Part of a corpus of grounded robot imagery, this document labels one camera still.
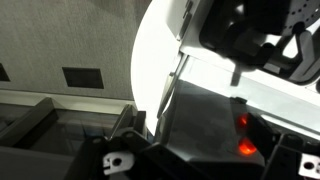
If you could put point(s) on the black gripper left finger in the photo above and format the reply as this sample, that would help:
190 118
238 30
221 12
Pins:
129 156

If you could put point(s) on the grey toy stove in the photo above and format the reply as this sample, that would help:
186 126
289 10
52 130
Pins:
247 69

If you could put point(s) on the round white pedestal table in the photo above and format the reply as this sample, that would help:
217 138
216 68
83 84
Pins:
156 52

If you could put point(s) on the red stove button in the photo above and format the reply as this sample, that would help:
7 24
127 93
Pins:
246 147

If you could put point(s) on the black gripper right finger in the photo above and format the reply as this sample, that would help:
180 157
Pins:
293 158

